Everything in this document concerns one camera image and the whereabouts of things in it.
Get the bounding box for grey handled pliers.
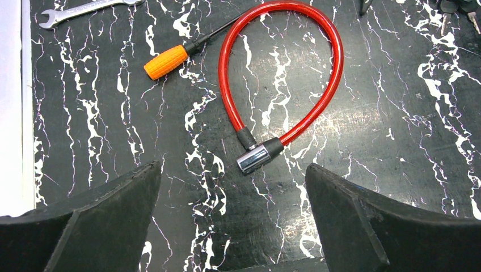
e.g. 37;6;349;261
359;0;373;16

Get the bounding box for black key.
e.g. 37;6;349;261
438;0;480;36

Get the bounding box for orange handled screwdriver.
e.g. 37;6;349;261
144;15;241;80

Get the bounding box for silver open-end wrench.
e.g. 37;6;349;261
39;0;144;29

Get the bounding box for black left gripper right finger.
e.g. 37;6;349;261
305;163;480;271

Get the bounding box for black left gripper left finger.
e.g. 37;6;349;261
1;161;162;271

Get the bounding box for red cable lock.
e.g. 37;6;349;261
218;1;344;175

